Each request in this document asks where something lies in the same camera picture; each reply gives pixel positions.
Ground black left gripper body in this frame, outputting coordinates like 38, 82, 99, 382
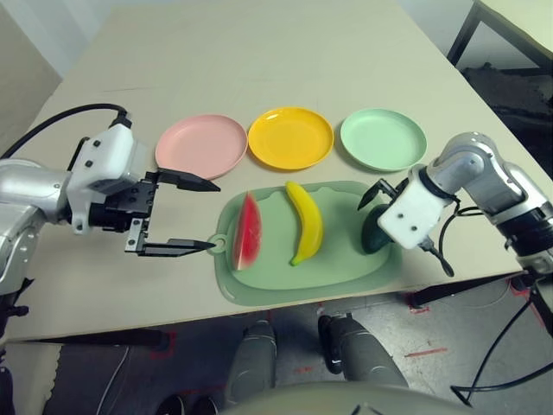
88, 171, 160, 256

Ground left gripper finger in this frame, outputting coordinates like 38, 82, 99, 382
157, 169, 221, 193
142, 237, 217, 259

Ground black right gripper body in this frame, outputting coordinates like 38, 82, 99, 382
378, 178, 410, 203

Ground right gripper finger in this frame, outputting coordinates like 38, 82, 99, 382
357, 180, 384, 212

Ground dark green avocado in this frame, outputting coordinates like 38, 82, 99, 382
360, 205, 397, 255

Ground yellow banana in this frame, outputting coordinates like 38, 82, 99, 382
284, 180, 324, 268

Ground red watermelon slice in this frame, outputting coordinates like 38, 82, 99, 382
232, 190, 264, 271

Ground pink plate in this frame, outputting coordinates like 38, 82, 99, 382
155, 114, 249, 182

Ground light green plate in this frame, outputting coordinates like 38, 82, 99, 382
340, 108, 428, 173

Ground yellow plate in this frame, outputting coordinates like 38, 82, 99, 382
248, 106, 335, 170

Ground green cutting board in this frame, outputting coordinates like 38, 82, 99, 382
206, 180, 404, 307

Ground black table foot bar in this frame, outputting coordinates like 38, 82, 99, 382
8, 329, 168, 349
410, 270, 537, 309

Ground grey robot left leg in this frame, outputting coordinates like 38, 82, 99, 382
224, 319, 277, 403

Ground grey robot leg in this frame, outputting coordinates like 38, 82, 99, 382
317, 314, 410, 388
224, 319, 277, 403

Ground black shoe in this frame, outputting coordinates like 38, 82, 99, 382
189, 395, 219, 415
155, 393, 187, 415

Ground black floor mat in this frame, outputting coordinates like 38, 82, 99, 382
460, 62, 553, 131

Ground grey robot right leg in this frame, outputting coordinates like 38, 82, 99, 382
317, 314, 410, 388

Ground grey robot torso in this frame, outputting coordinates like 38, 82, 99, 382
224, 380, 472, 415

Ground beige side table black legs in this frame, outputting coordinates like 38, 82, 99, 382
447, 0, 553, 70

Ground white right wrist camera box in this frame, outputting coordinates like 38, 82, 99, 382
377, 176, 446, 251

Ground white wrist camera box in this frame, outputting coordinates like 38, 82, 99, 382
67, 124, 148, 237
377, 176, 446, 251

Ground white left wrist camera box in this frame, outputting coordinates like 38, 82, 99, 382
67, 124, 148, 237

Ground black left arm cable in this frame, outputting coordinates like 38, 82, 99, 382
0, 102, 131, 159

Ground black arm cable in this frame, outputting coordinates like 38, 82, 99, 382
0, 102, 131, 159
416, 198, 553, 407

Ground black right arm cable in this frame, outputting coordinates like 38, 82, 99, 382
416, 198, 553, 407

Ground thin white floor cable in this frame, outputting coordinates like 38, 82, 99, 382
101, 345, 130, 415

